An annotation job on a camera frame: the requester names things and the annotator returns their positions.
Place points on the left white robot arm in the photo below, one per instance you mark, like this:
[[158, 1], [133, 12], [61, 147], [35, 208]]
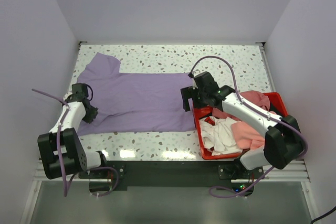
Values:
[[61, 151]]

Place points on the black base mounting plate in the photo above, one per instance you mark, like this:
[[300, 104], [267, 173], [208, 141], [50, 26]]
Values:
[[172, 174]]

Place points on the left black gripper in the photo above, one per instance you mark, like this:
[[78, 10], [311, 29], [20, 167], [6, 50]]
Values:
[[90, 118]]

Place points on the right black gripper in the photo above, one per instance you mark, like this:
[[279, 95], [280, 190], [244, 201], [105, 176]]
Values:
[[187, 93]]

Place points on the black t shirt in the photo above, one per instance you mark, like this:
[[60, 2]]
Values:
[[275, 110]]

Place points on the white red t shirt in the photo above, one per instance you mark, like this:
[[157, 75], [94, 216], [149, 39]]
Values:
[[217, 136]]

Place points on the red plastic bin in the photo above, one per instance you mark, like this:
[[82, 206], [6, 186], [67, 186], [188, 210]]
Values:
[[205, 112]]

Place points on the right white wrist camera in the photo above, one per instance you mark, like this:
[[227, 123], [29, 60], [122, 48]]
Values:
[[194, 85]]

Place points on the light salmon t shirt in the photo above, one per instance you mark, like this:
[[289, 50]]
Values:
[[245, 136]]

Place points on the purple t shirt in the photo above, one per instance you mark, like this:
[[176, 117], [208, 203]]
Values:
[[134, 102]]

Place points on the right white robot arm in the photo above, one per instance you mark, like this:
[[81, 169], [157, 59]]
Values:
[[283, 140]]

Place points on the dark pink t shirt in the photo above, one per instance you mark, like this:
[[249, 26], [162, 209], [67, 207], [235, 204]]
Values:
[[255, 97]]

